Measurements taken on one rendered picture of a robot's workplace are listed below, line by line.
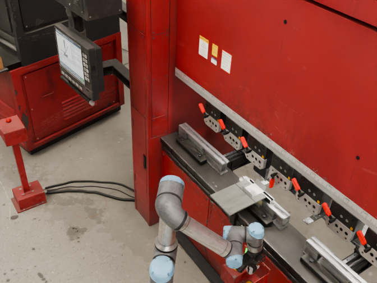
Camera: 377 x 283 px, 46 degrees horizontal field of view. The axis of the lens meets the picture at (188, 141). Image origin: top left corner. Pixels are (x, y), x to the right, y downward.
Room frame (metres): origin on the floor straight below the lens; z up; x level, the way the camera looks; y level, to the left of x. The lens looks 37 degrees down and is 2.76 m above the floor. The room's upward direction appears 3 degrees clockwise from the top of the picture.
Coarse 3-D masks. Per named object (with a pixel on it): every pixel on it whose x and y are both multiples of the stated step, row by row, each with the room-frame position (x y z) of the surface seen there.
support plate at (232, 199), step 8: (240, 184) 1.94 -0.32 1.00; (248, 184) 1.95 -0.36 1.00; (224, 192) 1.87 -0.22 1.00; (232, 192) 1.87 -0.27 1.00; (240, 192) 1.88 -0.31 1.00; (216, 200) 1.80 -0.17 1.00; (224, 200) 1.80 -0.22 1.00; (232, 200) 1.80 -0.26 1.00; (240, 200) 1.81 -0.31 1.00; (248, 200) 1.81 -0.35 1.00; (256, 200) 1.81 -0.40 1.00; (224, 208) 1.74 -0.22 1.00; (232, 208) 1.74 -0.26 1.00; (240, 208) 1.75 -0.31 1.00
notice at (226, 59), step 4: (224, 52) 2.21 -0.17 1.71; (224, 56) 2.20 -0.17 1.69; (228, 56) 2.18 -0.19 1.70; (224, 60) 2.20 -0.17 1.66; (228, 60) 2.18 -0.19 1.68; (224, 64) 2.20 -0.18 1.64; (228, 64) 2.17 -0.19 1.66; (224, 68) 2.20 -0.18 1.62; (228, 68) 2.17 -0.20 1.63; (228, 72) 2.17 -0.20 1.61
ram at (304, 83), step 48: (192, 0) 2.47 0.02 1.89; (240, 0) 2.14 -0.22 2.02; (288, 0) 1.90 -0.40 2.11; (192, 48) 2.45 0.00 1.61; (240, 48) 2.11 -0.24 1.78; (288, 48) 1.85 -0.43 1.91; (336, 48) 1.66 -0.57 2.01; (240, 96) 2.07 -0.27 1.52; (288, 96) 1.81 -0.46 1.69; (336, 96) 1.61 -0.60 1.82; (288, 144) 1.76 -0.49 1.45; (336, 144) 1.56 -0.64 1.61
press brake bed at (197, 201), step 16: (176, 160) 2.36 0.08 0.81; (192, 176) 2.20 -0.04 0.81; (192, 192) 2.19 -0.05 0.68; (208, 192) 2.06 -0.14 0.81; (192, 208) 2.18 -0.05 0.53; (208, 208) 2.05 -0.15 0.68; (208, 224) 2.03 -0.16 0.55; (224, 224) 1.91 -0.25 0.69; (240, 224) 1.80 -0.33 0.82; (192, 240) 2.22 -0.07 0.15; (192, 256) 2.16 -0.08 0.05; (208, 256) 2.04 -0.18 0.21; (272, 256) 1.58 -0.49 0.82; (208, 272) 2.02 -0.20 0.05; (256, 272) 1.65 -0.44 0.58; (272, 272) 1.56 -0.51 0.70; (288, 272) 1.48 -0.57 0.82
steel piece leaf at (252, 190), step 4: (252, 184) 1.95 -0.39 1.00; (244, 188) 1.89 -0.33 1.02; (248, 188) 1.91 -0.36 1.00; (252, 188) 1.91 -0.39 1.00; (256, 188) 1.91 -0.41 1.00; (260, 188) 1.92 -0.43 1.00; (248, 192) 1.86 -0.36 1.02; (252, 192) 1.88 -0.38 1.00; (256, 192) 1.88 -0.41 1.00; (260, 192) 1.88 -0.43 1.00; (252, 196) 1.85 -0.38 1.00
